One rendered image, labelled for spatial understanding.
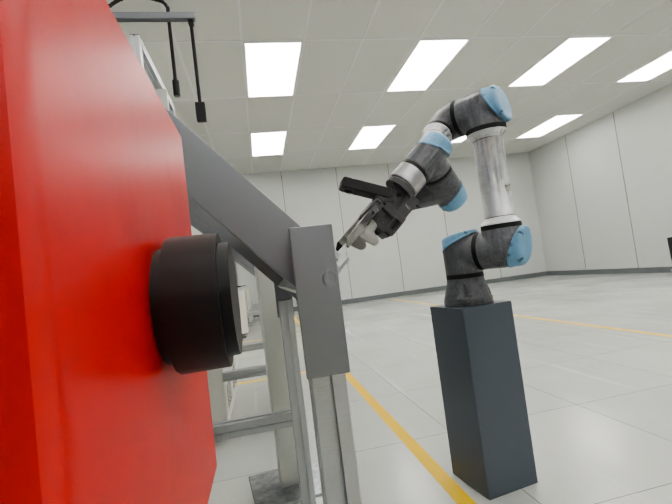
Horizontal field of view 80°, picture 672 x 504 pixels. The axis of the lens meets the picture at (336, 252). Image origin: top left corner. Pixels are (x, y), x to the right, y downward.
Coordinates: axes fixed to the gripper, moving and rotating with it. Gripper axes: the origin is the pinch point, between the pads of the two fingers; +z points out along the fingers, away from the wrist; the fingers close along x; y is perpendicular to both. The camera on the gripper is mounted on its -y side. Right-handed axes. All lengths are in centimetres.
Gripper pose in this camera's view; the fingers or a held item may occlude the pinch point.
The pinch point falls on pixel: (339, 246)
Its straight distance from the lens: 89.7
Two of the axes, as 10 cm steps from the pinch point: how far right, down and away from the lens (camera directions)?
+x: -1.8, 0.7, 9.8
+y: 7.5, 6.6, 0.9
